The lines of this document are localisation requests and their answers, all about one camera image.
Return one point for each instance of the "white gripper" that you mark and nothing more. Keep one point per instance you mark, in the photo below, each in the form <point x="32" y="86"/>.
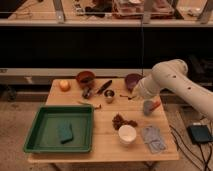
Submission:
<point x="142" y="89"/>

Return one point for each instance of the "small dark fork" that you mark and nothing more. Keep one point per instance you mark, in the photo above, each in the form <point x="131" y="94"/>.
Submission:
<point x="127" y="97"/>

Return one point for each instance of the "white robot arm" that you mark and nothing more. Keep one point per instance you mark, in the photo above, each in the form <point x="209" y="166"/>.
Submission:
<point x="172" y="75"/>

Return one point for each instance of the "small metal cup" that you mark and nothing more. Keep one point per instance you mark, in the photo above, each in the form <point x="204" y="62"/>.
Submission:
<point x="109" y="95"/>

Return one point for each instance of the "white paper cup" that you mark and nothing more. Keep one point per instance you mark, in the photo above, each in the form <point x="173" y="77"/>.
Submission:
<point x="127" y="134"/>

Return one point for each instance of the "purple bowl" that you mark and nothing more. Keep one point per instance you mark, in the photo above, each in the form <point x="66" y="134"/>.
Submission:
<point x="131" y="80"/>

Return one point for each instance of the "wooden table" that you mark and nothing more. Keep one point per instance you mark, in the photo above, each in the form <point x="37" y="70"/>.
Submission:
<point x="106" y="146"/>

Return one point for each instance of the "grey folded cloth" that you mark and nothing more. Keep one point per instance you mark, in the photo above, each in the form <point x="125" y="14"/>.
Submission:
<point x="152" y="137"/>

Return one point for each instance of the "dark metal object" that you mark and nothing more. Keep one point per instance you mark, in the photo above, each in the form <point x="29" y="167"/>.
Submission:
<point x="87" y="93"/>

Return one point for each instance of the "brown clay bowl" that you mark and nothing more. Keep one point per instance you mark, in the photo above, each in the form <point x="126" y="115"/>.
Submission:
<point x="85" y="79"/>

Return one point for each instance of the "black foot pedal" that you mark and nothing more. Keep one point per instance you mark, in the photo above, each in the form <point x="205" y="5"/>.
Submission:
<point x="199" y="134"/>

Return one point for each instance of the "orange fruit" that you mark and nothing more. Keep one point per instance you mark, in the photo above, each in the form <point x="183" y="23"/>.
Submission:
<point x="64" y="85"/>

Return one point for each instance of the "green sponge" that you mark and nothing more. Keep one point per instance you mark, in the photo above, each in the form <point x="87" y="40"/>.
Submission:
<point x="65" y="132"/>

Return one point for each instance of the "green plastic tray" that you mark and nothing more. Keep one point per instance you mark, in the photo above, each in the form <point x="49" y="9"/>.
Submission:
<point x="43" y="135"/>

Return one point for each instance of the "grey cup with orange handle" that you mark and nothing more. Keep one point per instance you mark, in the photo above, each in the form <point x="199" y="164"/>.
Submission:
<point x="149" y="106"/>

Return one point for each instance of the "black handled knife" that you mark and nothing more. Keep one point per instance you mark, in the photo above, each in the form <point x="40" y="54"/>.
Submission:
<point x="104" y="87"/>

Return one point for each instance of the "wooden handled utensil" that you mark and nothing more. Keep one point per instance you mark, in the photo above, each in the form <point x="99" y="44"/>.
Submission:
<point x="88" y="104"/>

